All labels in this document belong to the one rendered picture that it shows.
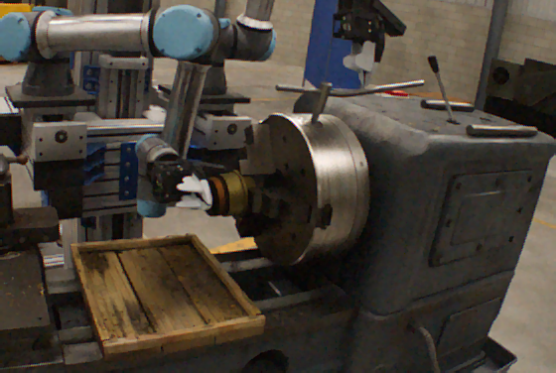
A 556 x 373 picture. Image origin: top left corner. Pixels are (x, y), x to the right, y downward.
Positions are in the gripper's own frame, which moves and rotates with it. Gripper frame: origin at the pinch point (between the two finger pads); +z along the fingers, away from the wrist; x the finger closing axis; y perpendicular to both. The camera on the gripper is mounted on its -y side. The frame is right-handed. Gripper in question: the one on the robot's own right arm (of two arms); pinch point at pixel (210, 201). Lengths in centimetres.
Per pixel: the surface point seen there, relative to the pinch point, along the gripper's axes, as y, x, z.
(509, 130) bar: -63, 19, 16
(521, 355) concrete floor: -185, -108, -9
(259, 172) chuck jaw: -11.7, 4.1, -3.6
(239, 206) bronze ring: -5.8, -1.0, 0.9
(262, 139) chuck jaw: -13.4, 9.8, -7.2
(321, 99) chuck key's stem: -19.5, 20.4, 2.2
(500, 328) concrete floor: -195, -108, -32
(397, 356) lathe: -44, -37, 17
